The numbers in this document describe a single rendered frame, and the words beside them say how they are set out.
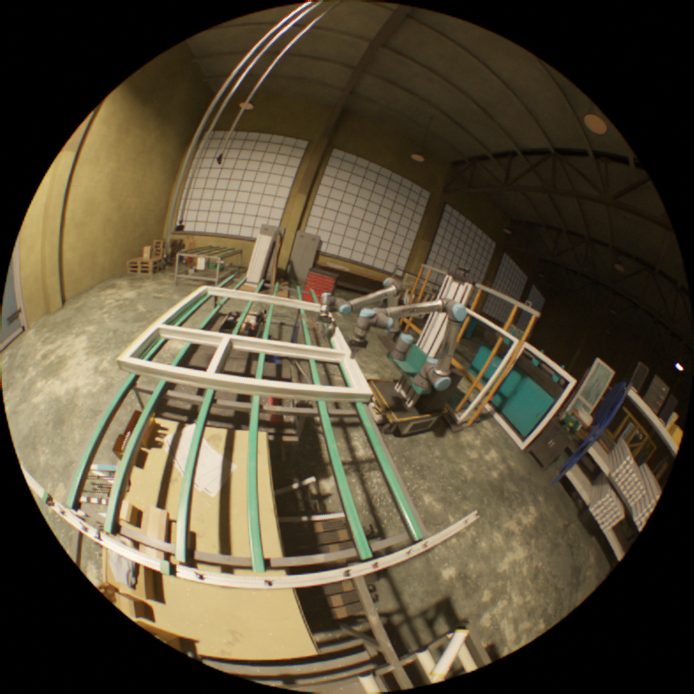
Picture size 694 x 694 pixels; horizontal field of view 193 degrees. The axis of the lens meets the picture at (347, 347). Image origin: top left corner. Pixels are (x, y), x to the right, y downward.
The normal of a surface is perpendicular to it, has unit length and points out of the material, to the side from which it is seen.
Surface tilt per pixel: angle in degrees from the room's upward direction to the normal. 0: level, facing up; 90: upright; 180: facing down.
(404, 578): 0
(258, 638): 0
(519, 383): 90
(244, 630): 0
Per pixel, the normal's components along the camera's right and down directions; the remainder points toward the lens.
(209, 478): 0.29, -0.86
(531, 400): -0.92, -0.14
